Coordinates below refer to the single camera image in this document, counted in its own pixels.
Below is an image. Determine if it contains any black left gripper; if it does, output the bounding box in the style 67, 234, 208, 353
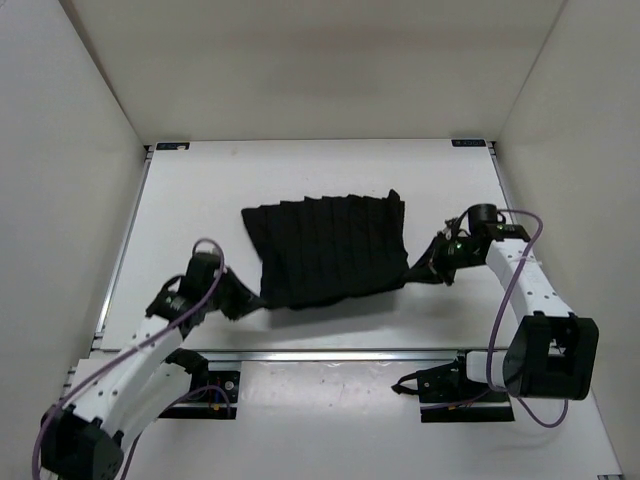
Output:
206, 263, 268, 318

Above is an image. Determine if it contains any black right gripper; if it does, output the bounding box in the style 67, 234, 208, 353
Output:
403, 231, 484, 287

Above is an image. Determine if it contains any black pleated skirt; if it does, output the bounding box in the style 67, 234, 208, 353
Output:
241, 190, 409, 310

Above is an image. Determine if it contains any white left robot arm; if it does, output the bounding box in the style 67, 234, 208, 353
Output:
32, 251, 265, 479

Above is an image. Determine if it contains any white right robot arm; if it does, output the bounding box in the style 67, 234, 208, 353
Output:
406, 204, 599, 401

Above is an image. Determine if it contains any right blue table label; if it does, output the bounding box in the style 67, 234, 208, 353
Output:
451, 138, 487, 148

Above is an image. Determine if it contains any blue table label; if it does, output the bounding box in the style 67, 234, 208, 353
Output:
451, 138, 487, 148
155, 142, 190, 151

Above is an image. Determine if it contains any left blue table label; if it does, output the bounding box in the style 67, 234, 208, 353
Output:
155, 142, 190, 151

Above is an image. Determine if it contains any aluminium table rail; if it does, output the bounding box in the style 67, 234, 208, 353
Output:
201, 349, 459, 363

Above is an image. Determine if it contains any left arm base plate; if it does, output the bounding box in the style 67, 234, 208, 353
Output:
160, 363, 241, 420

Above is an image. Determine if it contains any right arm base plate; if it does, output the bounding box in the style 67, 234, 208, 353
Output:
391, 354, 515, 423

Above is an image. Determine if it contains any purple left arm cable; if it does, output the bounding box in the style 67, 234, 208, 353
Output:
31, 238, 233, 480

